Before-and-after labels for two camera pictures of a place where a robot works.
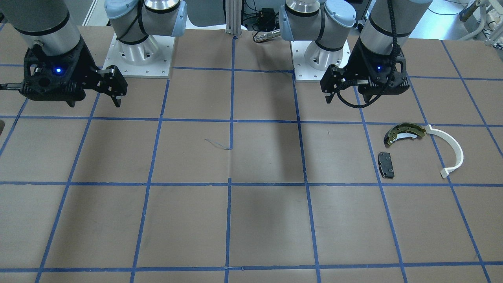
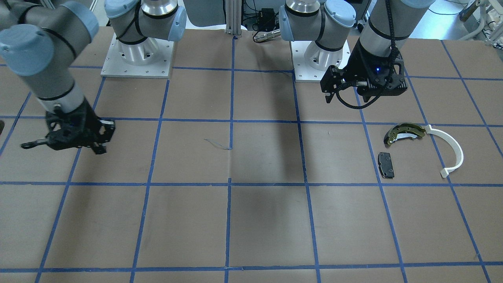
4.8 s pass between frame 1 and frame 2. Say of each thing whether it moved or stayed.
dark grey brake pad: stayed
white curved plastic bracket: stayed
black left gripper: stayed
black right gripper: moved
